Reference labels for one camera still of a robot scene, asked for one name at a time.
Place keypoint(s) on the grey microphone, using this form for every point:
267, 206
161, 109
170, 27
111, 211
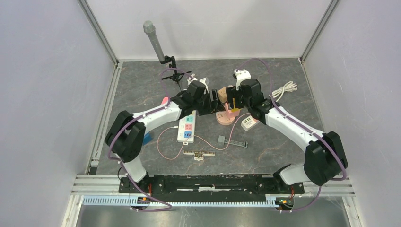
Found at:
150, 30

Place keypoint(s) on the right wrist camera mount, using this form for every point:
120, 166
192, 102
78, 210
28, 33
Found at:
241, 75

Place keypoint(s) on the yellow cube adapter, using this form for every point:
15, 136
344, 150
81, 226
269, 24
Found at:
233, 103

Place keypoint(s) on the dark blue cube adapter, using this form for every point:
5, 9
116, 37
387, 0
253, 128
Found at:
147, 138

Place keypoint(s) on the tan cube adapter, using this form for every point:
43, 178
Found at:
222, 95

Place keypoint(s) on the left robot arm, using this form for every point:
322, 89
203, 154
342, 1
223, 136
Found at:
126, 135

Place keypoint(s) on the pink round socket tower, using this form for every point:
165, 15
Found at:
227, 116

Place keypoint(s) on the long white power strip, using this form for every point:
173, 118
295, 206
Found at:
186, 128

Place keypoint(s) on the small white USB power strip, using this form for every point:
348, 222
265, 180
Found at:
248, 123

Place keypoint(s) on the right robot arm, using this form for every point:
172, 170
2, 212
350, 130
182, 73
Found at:
324, 153

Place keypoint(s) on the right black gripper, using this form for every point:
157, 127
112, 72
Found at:
232, 92

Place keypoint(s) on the black microphone tripod stand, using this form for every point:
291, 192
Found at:
176, 76

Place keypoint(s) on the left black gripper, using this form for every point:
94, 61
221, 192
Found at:
213, 106

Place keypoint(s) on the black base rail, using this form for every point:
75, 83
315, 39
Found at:
211, 188

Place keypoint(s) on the grey clamp tool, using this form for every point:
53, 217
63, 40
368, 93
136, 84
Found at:
222, 140

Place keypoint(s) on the pink plug adapter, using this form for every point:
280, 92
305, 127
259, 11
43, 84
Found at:
166, 102

